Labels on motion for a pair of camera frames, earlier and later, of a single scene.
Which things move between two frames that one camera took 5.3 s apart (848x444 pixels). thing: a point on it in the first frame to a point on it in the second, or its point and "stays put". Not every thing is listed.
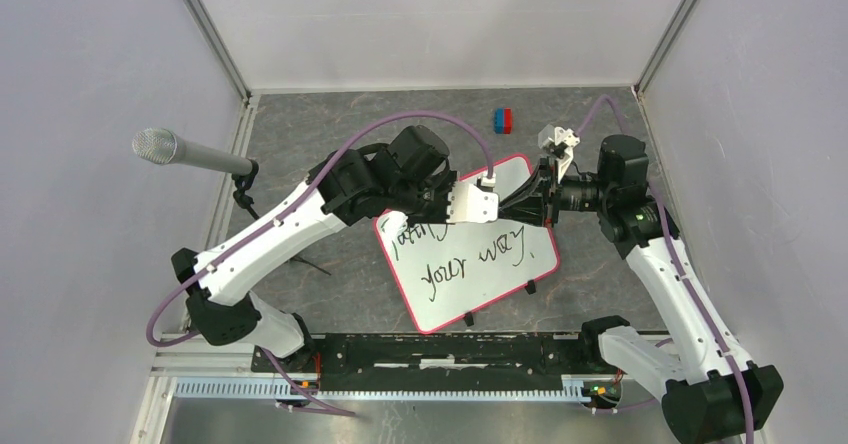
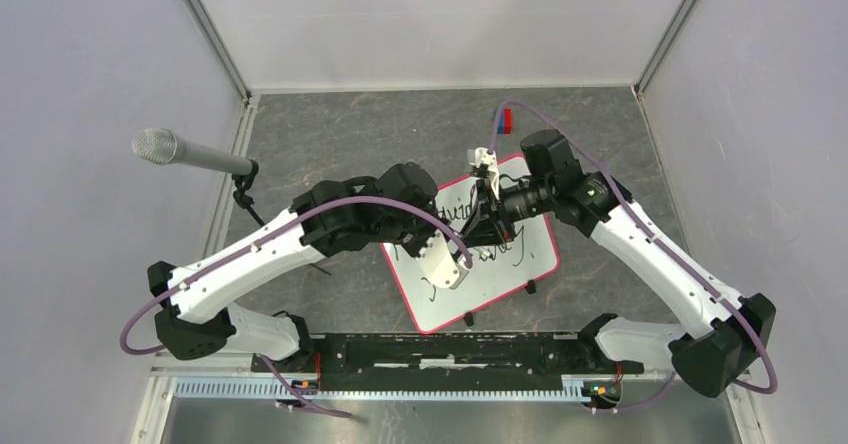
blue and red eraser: x=503 y=121 stays put
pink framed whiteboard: x=447 y=272 stays put
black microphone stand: x=242 y=179 stays put
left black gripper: x=445 y=182 to x=416 y=249
